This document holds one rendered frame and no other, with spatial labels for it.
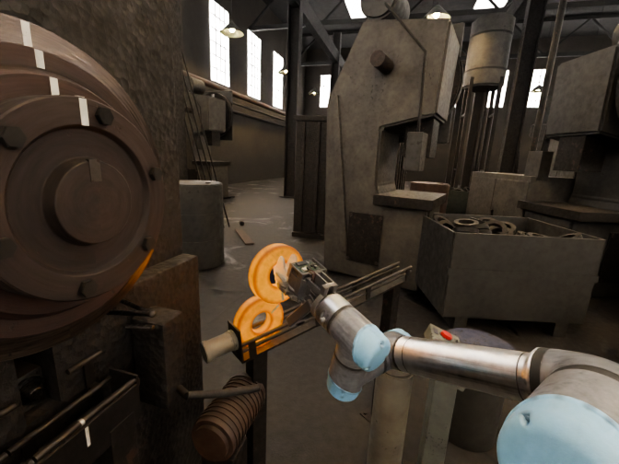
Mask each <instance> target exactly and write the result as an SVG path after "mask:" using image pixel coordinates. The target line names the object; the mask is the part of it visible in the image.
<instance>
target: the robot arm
mask: <svg viewBox="0 0 619 464"><path fill-rule="evenodd" d="M316 262H317V263H318V264H319V265H320V266H321V268H319V267H318V266H317V265H316V264H315V263H316ZM326 271H327V269H326V268H325V267H324V266H322V265H321V264H320V263H319V262H318V261H316V260H315V259H314V258H312V261H311V260H305V261H298V258H297V256H296V255H295V254H291V256H290V258H289V260H288V262H287V263H285V259H284V257H283V256H280V258H279V260H278V262H277V264H276V265H275V266H274V279H275V283H276V286H277V288H278V289H279V290H280V291H281V292H283V293H284V294H285V296H288V297H290V298H291V300H294V301H297V302H301V303H302V305H301V306H300V307H299V308H298V309H296V310H295V311H294V312H293V313H292V314H291V315H289V316H288V317H287V318H286V321H287V324H288V326H289V327H293V326H301V325H302V324H304V322H305V321H307V320H308V319H310V318H311V317H312V316H313V317H314V318H315V319H316V320H317V321H318V322H319V323H320V324H321V325H322V326H323V328H324V329H326V330H327V332H328V333H329V334H330V335H331V336H332V337H333V339H334V340H335V341H336V346H335V349H334V353H333V359H332V362H331V365H330V367H329V369H328V377H327V388H328V390H329V391H330V393H331V394H332V395H333V396H334V397H335V398H336V399H338V400H340V401H352V400H354V399H355V398H356V397H357V396H358V394H359V393H360V392H361V389H362V386H363V385H365V384H366V383H368V382H369V381H371V380H373V379H374V378H376V377H378V376H380V375H382V374H384V373H385V372H387V371H389V370H391V369H395V370H398V371H403V372H405V373H409V374H413V375H417V376H420V377H427V378H431V379H434V380H437V381H441V382H445V383H449V384H452V385H456V386H460V387H463V388H467V389H473V390H477V391H481V392H484V393H488V394H491V395H495V396H498V397H502V398H506V399H510V400H516V401H519V402H520V403H519V404H518V405H517V406H516V407H515V408H514V409H513V410H512V411H511V412H510V413H509V414H508V416H507V418H506V420H505V422H504V424H503V426H502V428H501V430H500V432H499V435H498V439H497V444H496V453H497V460H498V464H619V364H617V363H616V362H614V361H611V360H608V359H606V358H602V357H599V356H596V355H592V354H584V353H579V352H573V351H567V350H560V349H552V348H544V347H537V348H535V349H534V350H532V351H531V352H530V353H527V352H520V351H513V350H507V349H499V348H493V347H485V346H479V345H472V344H465V343H458V342H445V341H439V340H431V339H425V338H418V337H411V336H410V335H409V334H408V333H407V332H405V331H404V330H402V329H393V330H391V331H385V332H383V333H382V332H381V331H380V330H379V328H378V327H377V326H376V325H374V324H372V323H371V322H370V321H369V320H368V319H366V318H365V317H364V316H363V315H362V314H361V313H360V312H358V311H357V310H356V309H355V308H354V307H353V306H352V305H351V304H350V303H349V302H348V301H346V300H345V299H344V298H343V297H342V296H341V295H338V294H337V293H336V290H337V287H338V284H336V283H335V282H334V281H333V280H332V279H331V278H330V277H328V276H327V275H326Z"/></svg>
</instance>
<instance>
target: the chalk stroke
mask: <svg viewBox="0 0 619 464"><path fill-rule="evenodd" d="M20 23H21V29H22V35H23V41H24V45H26V46H29V47H32V41H31V35H30V28H29V22H26V21H23V20H20ZM34 52H35V58H36V65H37V67H39V68H43V69H45V66H44V59H43V52H42V51H40V50H36V49H34ZM50 85H51V92H52V95H59V87H58V81H57V78H53V77H50ZM79 107H80V114H81V122H82V125H86V126H89V122H88V106H87V100H86V99H82V98H79Z"/></svg>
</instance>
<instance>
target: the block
mask: <svg viewBox="0 0 619 464"><path fill-rule="evenodd" d="M149 309H150V310H155V311H156V312H157V314H156V316H155V317H154V318H150V317H142V316H134V317H133V318H132V319H131V324H139V325H155V328H154V330H153V331H140V330H132V337H133V347H134V365H135V373H136V374H137V375H138V377H139V379H140V385H139V391H140V401H141V402H144V403H147V404H150V405H153V406H156V407H159V408H162V409H165V410H168V409H170V408H171V407H172V406H173V405H174V404H175V403H176V402H177V401H178V400H179V399H180V398H181V396H180V395H179V394H178V393H177V391H176V389H177V387H178V386H179V385H183V386H184V387H185V388H186V389H187V388H188V386H187V368H186V351H185V333H184V316H183V313H182V312H181V311H179V310H174V309H169V308H165V307H157V306H153V307H150V308H149Z"/></svg>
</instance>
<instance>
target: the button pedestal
mask: <svg viewBox="0 0 619 464"><path fill-rule="evenodd" d="M433 327H434V328H436V329H438V334H436V333H435V332H434V330H433ZM442 331H444V330H442V329H441V328H439V327H437V326H435V325H433V324H431V323H430V324H429V325H428V327H427V329H426V331H425V332H424V335H425V339H431V340H435V338H436V339H438V340H440V341H445V342H458V343H460V340H459V338H458V337H456V336H455V335H453V334H451V335H452V339H451V340H448V339H446V338H445V337H443V336H442V335H441V332H442ZM457 389H458V390H460V391H464V390H465V389H466V388H463V387H460V386H456V385H452V384H449V383H445V382H441V381H437V380H434V379H431V378H430V379H429V386H428V392H427V398H426V408H425V415H424V421H423V427H422V433H421V439H420V445H419V451H418V457H417V463H413V462H410V461H407V460H404V461H403V464H444V459H445V454H446V449H447V443H448V439H449V433H450V424H451V418H452V414H453V408H454V403H455V398H456V393H457Z"/></svg>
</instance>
